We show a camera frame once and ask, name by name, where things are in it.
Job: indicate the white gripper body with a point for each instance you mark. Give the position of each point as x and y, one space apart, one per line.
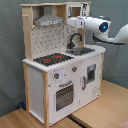
88 23

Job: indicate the toy microwave door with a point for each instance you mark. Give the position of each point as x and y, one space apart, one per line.
74 10

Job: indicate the white oven door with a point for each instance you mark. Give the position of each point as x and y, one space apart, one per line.
63 97

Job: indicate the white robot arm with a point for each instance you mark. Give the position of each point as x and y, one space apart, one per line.
101 29

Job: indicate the wooden toy kitchen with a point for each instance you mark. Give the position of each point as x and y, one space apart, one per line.
45 40

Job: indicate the black toy faucet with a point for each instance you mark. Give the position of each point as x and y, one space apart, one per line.
71 43

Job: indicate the grey toy sink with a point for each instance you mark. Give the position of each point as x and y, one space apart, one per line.
79 51

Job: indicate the white cupboard door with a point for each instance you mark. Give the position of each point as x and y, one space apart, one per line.
90 79

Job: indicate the grey range hood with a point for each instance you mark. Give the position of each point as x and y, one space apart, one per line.
48 18

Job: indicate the right red stove knob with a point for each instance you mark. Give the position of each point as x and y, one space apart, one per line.
74 69

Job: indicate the red stove knob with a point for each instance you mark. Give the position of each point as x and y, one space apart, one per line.
74 69
56 75

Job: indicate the black toy stovetop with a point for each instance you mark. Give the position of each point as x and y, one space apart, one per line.
52 59

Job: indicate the left red stove knob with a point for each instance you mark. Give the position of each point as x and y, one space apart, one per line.
56 75

